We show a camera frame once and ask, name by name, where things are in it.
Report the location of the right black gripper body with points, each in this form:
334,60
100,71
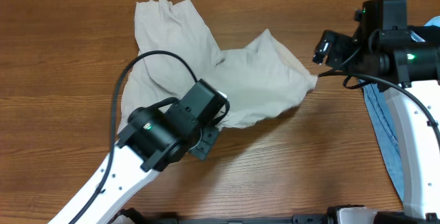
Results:
342,51

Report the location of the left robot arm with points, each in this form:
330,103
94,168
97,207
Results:
153,138

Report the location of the beige khaki shorts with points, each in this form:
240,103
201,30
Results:
261,80

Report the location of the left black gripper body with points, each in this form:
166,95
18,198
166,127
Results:
208,137

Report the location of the black garment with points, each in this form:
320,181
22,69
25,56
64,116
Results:
425,34

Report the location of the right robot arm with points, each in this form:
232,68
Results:
397,67

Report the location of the blue denim jeans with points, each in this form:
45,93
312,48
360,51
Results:
385,133

